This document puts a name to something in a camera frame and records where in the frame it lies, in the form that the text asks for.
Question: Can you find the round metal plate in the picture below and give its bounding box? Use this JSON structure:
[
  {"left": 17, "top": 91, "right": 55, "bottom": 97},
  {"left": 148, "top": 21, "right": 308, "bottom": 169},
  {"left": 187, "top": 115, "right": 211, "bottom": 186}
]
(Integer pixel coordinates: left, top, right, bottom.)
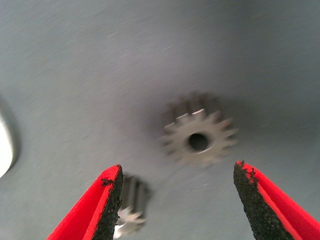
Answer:
[{"left": 0, "top": 96, "right": 20, "bottom": 179}]

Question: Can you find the larger steel gear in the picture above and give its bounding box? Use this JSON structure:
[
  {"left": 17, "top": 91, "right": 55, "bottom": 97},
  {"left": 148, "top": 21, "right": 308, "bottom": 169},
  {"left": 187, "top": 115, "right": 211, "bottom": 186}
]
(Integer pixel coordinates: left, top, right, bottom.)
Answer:
[{"left": 113, "top": 173, "right": 152, "bottom": 240}]

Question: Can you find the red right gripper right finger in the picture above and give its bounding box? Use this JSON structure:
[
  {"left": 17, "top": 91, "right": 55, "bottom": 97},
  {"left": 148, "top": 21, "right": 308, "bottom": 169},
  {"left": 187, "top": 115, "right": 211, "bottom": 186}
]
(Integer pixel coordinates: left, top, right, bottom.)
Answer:
[{"left": 233, "top": 159, "right": 320, "bottom": 240}]

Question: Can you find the small dark steel gear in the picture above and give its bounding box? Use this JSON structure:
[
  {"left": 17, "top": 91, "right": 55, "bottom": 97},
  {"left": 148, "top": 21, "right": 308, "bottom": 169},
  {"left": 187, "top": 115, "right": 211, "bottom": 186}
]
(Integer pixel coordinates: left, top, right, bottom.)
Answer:
[{"left": 158, "top": 91, "right": 240, "bottom": 168}]

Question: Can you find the dark grey table cloth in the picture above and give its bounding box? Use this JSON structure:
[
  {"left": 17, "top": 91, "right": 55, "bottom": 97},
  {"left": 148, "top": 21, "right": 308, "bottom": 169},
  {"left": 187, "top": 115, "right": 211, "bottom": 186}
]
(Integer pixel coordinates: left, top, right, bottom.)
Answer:
[{"left": 0, "top": 0, "right": 320, "bottom": 240}]

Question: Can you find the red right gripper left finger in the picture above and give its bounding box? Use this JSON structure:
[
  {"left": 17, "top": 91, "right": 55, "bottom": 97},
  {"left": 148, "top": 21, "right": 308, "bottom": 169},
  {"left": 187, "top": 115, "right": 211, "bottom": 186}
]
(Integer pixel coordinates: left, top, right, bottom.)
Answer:
[{"left": 46, "top": 164, "right": 125, "bottom": 240}]

